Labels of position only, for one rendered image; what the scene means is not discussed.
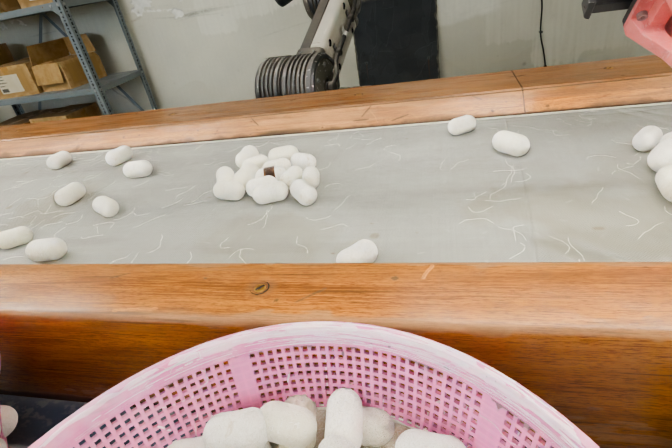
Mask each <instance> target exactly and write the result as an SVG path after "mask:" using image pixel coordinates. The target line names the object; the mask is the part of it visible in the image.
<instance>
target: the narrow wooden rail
mask: <svg viewBox="0 0 672 448"><path fill-rule="evenodd" d="M312 321H336V322H352V323H360V324H368V325H375V326H380V327H386V328H391V329H395V330H399V331H403V332H407V333H411V334H414V335H418V336H421V337H424V338H427V339H430V340H433V341H436V342H438V343H441V344H443V345H446V346H449V347H451V348H453V349H456V350H458V351H460V352H462V353H465V354H467V355H469V356H471V357H473V358H475V359H477V360H479V361H481V362H483V363H485V364H487V365H489V366H490V367H492V368H494V369H496V370H497V371H499V372H501V373H503V374H504V375H506V376H508V377H509V378H511V379H513V380H514V381H516V382H517V383H519V384H520V385H522V386H523V387H525V388H526V389H528V390H529V391H531V392H532V393H534V394H535V395H537V396H538V397H539V398H541V399H542V400H543V401H545V402H546V403H547V404H549V405H550V406H551V407H553V408H554V409H555V410H557V411H558V412H559V413H561V414H562V415H563V416H564V417H566V418H567V419H568V420H569V421H570V422H572V423H573V424H574V425H575V426H576V427H577V428H579V429H580V430H581V431H582V432H583V433H585V434H586V435H587V436H588V437H589V438H590V439H591V440H592V441H593V442H595V443H596V444H597V445H598V446H599V447H600V448H672V262H429V263H158V264H0V356H1V369H0V394H3V395H14V396H24V397H34V398H44V399H55V400H65V401H75V402H86V403H89V402H90V401H92V400H93V399H95V398H96V397H98V396H100V395H101V394H103V393H104V392H106V391H107V390H109V389H111V388H112V387H114V386H116V385H117V384H119V383H121V382H122V381H124V380H126V379H128V378H129V377H131V376H133V375H135V374H137V373H139V372H140V371H142V370H144V369H146V368H148V367H150V366H152V365H154V364H156V363H158V362H160V361H162V360H164V359H166V358H168V357H171V356H173V355H175V354H178V353H180V352H182V351H184V350H187V349H190V348H192V347H195V346H197V345H200V344H203V343H205V342H208V341H211V340H214V339H217V338H221V337H224V336H227V335H231V334H234V333H238V332H242V331H246V330H251V329H255V328H260V327H266V326H272V325H278V324H286V323H295V322H312Z"/></svg>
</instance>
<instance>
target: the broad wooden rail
mask: <svg viewBox="0 0 672 448"><path fill-rule="evenodd" d="M664 102H672V68H671V67H670V66H669V65H668V64H667V63H666V62H665V61H664V60H662V59H661V58H659V57H658V56H656V55H646V56H637V57H628V58H619V59H610V60H601V61H592V62H583V63H574V64H565V65H556V66H547V67H538V68H529V69H520V70H510V71H501V72H492V73H483V74H474V75H465V76H456V77H447V78H438V79H429V80H420V81H411V82H402V83H393V84H383V85H374V86H365V87H356V88H347V89H338V90H329V91H320V92H311V93H302V94H293V95H284V96H275V97H266V98H257V99H250V100H238V101H229V102H220V103H211V104H202V105H193V106H184V107H175V108H166V109H157V110H148V111H139V112H129V113H120V114H111V115H102V116H93V117H84V118H75V119H66V120H57V121H48V122H39V123H30V124H20V125H11V126H2V127H0V159H6V158H18V157H30V156H42V155H53V154H56V153H58V152H60V151H67V152H69V153H77V152H89V151H100V150H112V149H116V148H118V147H120V146H124V145H125V146H128V147H130V148H136V147H147V146H159V145H171V144H183V143H194V142H206V141H218V140H230V139H241V138H253V137H265V136H277V135H288V134H300V133H312V132H324V131H335V130H347V129H359V128H371V127H382V126H394V125H406V124H418V123H429V122H441V121H451V120H452V119H455V118H458V117H461V116H465V115H471V116H473V117H474V118H475V119H476V118H488V117H500V116H512V115H523V114H535V113H547V112H559V111H570V110H582V109H594V108H606V107H617V106H629V105H641V104H653V103H664Z"/></svg>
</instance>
